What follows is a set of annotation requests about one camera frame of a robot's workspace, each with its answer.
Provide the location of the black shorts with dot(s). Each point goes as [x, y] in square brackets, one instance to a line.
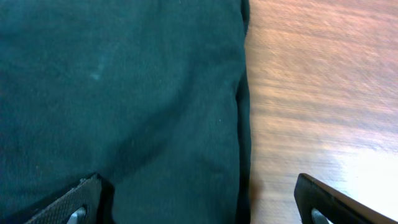
[151, 95]

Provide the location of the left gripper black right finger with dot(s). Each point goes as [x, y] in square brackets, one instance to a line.
[317, 202]

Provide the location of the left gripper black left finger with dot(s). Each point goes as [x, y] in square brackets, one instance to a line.
[76, 203]

